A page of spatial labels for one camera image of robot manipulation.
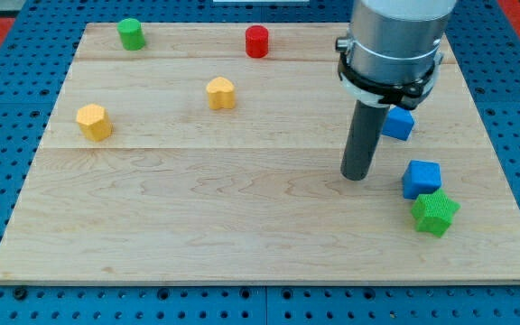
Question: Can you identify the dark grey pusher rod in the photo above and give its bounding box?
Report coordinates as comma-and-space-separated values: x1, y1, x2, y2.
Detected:
340, 101, 389, 181

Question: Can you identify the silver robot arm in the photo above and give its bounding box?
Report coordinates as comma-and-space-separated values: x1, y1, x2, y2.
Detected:
335, 0, 457, 181

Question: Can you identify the blue cube block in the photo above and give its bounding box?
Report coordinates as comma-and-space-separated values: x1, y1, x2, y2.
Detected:
402, 160, 441, 200

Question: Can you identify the green star block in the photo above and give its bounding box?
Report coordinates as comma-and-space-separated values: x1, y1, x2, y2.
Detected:
411, 189, 460, 237

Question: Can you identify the blue block behind rod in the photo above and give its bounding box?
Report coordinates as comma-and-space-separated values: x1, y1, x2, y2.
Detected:
382, 107, 415, 141

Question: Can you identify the red cylinder block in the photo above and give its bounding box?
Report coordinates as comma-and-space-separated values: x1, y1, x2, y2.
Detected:
245, 25, 269, 59

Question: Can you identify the yellow heart block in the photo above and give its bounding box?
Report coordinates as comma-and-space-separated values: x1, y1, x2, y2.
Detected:
206, 77, 236, 109

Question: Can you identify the wooden board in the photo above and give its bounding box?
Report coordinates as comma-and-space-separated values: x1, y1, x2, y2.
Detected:
0, 23, 520, 286

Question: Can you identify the green cylinder block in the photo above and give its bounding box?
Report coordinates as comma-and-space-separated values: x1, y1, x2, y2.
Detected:
116, 18, 145, 51

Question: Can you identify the yellow hexagon block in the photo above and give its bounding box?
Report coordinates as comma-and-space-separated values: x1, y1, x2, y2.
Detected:
76, 104, 113, 142

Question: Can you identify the black clamp ring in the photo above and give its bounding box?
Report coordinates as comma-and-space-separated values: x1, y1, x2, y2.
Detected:
337, 51, 444, 112

